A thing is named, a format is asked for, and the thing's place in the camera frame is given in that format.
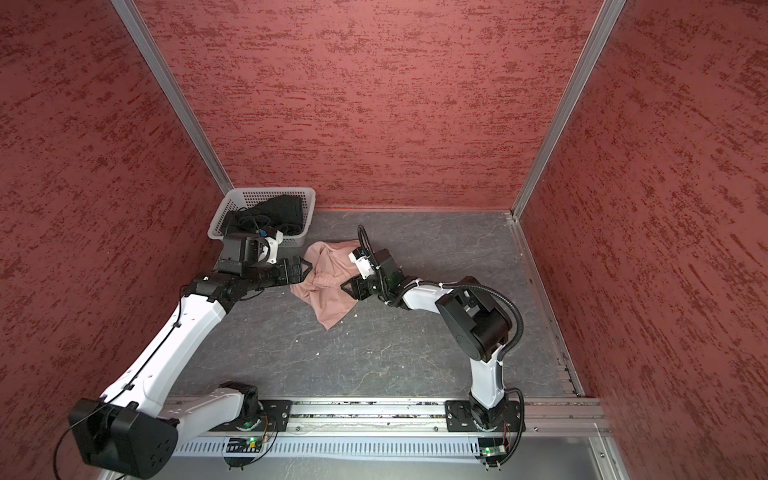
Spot pink shorts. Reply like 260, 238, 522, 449
290, 240, 360, 330

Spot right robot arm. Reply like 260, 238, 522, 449
341, 247, 524, 431

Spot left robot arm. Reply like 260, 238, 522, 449
68, 233, 313, 479

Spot black shorts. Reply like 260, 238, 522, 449
220, 195, 304, 236

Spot white plastic basket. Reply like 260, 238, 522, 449
207, 187, 316, 248

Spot left circuit board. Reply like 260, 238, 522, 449
224, 437, 263, 456

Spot circuit board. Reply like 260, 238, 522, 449
477, 437, 508, 462
224, 437, 263, 456

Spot right circuit board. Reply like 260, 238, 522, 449
477, 437, 508, 462

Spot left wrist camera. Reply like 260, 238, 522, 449
257, 227, 284, 264

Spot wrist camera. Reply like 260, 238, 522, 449
349, 247, 375, 279
257, 227, 284, 264

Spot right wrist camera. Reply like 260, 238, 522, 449
349, 247, 375, 279

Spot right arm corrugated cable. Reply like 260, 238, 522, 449
443, 281, 527, 467

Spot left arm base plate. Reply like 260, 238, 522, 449
212, 399, 293, 433

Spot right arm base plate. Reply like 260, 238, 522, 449
444, 398, 526, 433

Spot slotted white cable duct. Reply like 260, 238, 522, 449
173, 437, 478, 462

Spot left aluminium corner post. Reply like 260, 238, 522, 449
110, 0, 234, 194

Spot aluminium corner post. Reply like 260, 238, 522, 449
511, 0, 626, 222
110, 0, 234, 194

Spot right aluminium corner post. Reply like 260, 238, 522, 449
511, 0, 626, 222

